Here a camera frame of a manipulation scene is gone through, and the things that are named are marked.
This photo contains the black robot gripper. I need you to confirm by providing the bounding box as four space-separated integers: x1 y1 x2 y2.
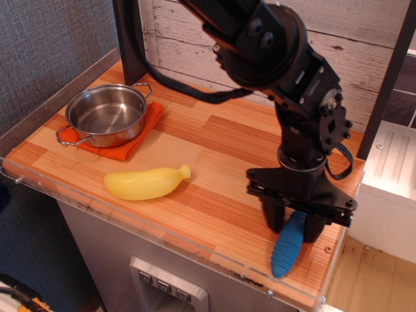
245 161 358 244

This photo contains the blue handled metal spoon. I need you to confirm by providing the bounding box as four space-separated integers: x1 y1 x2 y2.
270 211 307 278

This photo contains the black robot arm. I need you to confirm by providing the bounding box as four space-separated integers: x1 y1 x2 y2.
184 1 357 242

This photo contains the yellow object at corner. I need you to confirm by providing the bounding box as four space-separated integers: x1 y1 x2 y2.
17 300 50 312

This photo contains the clear acrylic table guard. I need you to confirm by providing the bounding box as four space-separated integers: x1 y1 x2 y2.
3 151 345 311

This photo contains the yellow toy banana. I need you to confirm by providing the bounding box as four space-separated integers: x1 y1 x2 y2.
103 164 191 201

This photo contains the silver toy fridge cabinet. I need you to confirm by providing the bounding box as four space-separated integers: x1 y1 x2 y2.
58 201 318 311

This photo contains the orange cloth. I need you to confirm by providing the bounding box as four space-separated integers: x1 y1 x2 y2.
56 101 164 161

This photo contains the stainless steel pot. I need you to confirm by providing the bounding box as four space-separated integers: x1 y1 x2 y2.
65 83 153 138

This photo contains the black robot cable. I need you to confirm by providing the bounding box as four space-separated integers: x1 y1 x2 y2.
131 0 254 105

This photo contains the dark vertical frame post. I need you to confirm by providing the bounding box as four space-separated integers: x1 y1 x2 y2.
357 0 415 160

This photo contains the dark left frame post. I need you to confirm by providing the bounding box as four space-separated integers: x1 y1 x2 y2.
112 0 147 85

